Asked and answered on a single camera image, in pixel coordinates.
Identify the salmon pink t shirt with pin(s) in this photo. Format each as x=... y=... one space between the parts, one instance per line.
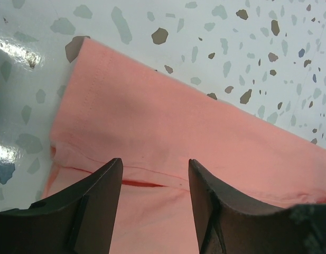
x=115 y=107

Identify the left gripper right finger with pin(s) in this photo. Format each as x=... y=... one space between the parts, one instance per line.
x=229 y=221

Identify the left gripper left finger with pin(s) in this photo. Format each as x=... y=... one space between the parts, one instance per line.
x=78 y=219

